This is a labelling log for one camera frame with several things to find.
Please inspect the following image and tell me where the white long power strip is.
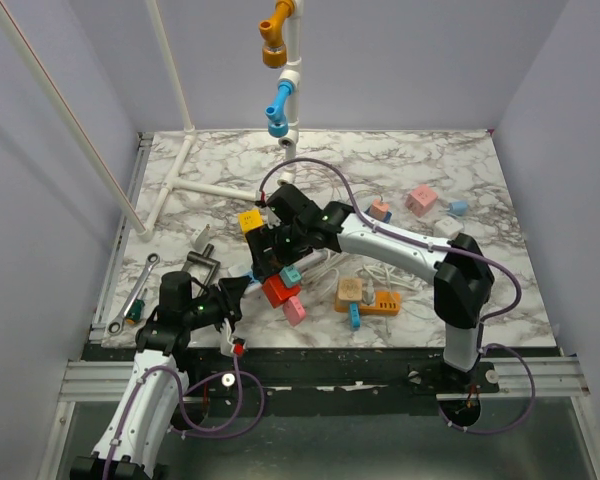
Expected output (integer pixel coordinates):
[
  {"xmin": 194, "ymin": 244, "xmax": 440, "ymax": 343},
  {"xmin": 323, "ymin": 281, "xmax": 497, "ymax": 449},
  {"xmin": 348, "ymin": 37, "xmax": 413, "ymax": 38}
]
[{"xmin": 228, "ymin": 251, "xmax": 327, "ymax": 297}]

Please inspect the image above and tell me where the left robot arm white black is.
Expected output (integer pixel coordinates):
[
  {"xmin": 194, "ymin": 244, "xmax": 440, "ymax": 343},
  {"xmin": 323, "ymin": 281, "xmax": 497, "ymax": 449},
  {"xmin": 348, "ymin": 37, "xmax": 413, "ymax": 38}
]
[{"xmin": 69, "ymin": 271, "xmax": 251, "ymax": 479}]

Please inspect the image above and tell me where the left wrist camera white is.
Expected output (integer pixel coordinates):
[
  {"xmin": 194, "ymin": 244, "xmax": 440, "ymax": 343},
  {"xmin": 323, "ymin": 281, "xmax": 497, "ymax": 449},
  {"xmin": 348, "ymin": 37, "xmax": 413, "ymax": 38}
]
[{"xmin": 219, "ymin": 319, "xmax": 246, "ymax": 357}]

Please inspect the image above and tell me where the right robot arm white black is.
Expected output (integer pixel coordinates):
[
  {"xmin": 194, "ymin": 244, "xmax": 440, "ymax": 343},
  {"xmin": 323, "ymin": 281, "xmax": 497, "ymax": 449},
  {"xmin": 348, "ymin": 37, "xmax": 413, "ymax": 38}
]
[{"xmin": 245, "ymin": 184, "xmax": 494, "ymax": 392}]

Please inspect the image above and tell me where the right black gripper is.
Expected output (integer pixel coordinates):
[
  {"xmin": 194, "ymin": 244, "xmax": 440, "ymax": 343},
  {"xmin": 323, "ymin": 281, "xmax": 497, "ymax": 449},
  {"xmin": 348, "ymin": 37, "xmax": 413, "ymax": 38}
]
[{"xmin": 245, "ymin": 221, "xmax": 312, "ymax": 280}]

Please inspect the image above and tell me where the light blue plug adapter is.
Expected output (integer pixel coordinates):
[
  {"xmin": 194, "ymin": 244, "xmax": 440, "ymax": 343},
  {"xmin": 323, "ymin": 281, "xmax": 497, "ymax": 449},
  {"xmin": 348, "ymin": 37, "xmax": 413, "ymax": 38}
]
[{"xmin": 348, "ymin": 303, "xmax": 361, "ymax": 331}]

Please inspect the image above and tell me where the white PVC pipe frame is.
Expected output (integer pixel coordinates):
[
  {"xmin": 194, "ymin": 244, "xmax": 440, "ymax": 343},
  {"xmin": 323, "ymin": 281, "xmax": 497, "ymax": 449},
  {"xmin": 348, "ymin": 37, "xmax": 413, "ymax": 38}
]
[{"xmin": 0, "ymin": 1, "xmax": 304, "ymax": 242}]

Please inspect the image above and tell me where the dark metal T-handle tool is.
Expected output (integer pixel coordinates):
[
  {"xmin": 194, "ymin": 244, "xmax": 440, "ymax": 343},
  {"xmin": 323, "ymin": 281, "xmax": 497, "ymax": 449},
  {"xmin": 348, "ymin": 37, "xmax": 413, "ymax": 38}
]
[{"xmin": 182, "ymin": 244, "xmax": 221, "ymax": 286}]

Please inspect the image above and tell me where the orange power strip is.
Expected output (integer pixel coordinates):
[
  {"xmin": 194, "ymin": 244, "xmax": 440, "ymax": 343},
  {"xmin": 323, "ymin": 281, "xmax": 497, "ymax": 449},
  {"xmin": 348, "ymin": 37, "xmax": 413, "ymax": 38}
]
[{"xmin": 334, "ymin": 291, "xmax": 401, "ymax": 317}]

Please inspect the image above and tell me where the white plug adapter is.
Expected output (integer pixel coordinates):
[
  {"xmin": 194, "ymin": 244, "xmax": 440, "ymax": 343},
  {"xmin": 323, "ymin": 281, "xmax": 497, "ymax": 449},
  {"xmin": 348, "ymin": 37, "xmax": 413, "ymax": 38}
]
[{"xmin": 190, "ymin": 224, "xmax": 211, "ymax": 251}]

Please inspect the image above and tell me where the orange valve fitting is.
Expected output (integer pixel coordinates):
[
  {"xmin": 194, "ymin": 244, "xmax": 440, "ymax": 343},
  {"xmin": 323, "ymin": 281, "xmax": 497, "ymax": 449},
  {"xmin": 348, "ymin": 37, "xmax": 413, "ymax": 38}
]
[{"xmin": 259, "ymin": 0, "xmax": 295, "ymax": 69}]

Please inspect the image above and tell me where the white tiger cube socket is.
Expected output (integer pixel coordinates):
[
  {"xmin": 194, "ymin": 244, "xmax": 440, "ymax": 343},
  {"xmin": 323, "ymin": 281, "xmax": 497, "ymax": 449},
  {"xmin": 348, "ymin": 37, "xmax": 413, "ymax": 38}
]
[{"xmin": 433, "ymin": 216, "xmax": 464, "ymax": 240}]

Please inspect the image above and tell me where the black mounting rail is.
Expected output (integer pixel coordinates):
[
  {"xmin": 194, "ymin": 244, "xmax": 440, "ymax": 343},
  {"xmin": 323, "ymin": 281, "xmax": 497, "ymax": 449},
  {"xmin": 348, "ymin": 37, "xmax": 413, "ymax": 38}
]
[{"xmin": 79, "ymin": 342, "xmax": 501, "ymax": 419}]

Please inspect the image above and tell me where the wooden cube socket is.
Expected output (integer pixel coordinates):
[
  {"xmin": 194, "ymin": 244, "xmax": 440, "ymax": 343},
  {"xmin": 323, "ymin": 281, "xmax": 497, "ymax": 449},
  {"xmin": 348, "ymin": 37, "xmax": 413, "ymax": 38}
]
[{"xmin": 335, "ymin": 277, "xmax": 363, "ymax": 308}]

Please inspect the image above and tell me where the pink cube socket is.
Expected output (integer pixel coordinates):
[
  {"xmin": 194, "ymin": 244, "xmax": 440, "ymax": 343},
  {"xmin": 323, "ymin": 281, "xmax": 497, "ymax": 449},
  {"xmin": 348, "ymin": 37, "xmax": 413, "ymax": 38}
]
[{"xmin": 405, "ymin": 184, "xmax": 438, "ymax": 217}]

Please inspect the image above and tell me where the red cube socket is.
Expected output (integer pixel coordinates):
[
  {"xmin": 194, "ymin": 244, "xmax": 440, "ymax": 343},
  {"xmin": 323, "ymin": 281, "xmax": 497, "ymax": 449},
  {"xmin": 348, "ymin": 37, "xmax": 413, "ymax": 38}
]
[{"xmin": 262, "ymin": 275, "xmax": 301, "ymax": 309}]

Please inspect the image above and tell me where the teal cube plug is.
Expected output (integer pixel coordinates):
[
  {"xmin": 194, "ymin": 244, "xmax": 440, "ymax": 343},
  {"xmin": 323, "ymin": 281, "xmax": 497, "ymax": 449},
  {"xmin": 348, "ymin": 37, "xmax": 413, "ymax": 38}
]
[{"xmin": 279, "ymin": 265, "xmax": 302, "ymax": 289}]

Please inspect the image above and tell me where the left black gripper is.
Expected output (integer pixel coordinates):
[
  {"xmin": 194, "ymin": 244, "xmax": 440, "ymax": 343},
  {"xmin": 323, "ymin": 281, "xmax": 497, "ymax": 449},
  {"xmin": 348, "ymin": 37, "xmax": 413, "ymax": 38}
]
[{"xmin": 185, "ymin": 277, "xmax": 249, "ymax": 334}]

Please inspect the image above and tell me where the pink plug adapter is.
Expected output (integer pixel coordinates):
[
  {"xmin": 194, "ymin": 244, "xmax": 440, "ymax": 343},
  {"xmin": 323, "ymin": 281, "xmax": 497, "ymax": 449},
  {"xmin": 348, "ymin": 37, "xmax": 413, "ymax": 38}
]
[{"xmin": 282, "ymin": 296, "xmax": 307, "ymax": 327}]

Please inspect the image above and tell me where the small light blue plug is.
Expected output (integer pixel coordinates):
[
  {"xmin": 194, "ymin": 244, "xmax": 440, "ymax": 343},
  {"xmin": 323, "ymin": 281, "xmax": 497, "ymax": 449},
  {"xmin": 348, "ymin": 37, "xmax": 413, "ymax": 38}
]
[{"xmin": 447, "ymin": 200, "xmax": 469, "ymax": 217}]

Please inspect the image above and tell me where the yellow cube socket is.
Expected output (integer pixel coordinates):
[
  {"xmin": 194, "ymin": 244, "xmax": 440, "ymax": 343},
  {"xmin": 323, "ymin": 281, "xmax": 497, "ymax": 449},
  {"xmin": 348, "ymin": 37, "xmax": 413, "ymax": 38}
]
[{"xmin": 238, "ymin": 209, "xmax": 264, "ymax": 235}]

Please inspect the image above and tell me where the salmon plug on blue cube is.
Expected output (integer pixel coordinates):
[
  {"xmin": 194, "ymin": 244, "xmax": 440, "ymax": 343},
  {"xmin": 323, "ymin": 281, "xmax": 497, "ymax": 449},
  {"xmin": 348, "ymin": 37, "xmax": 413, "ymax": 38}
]
[{"xmin": 369, "ymin": 198, "xmax": 389, "ymax": 221}]

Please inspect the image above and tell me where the silver ratchet wrench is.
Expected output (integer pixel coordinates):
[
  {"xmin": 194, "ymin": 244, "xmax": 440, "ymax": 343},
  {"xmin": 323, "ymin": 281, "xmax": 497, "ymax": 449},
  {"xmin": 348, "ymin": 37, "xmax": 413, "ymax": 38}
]
[{"xmin": 107, "ymin": 253, "xmax": 160, "ymax": 336}]

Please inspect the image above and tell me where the blue valve fitting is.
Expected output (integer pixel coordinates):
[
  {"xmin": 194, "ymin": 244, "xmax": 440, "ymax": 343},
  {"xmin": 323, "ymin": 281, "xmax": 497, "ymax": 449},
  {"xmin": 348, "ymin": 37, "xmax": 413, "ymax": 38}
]
[{"xmin": 265, "ymin": 80, "xmax": 295, "ymax": 138}]

